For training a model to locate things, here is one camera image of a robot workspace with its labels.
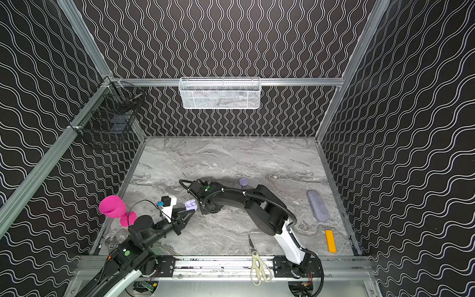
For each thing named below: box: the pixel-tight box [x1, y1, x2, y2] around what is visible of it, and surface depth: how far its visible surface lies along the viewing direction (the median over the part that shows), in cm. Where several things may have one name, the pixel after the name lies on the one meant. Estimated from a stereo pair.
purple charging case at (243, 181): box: [238, 176, 249, 187], surface depth 102 cm
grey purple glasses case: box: [306, 189, 331, 223], surface depth 90 cm
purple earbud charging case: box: [184, 199, 198, 211], surface depth 76 cm
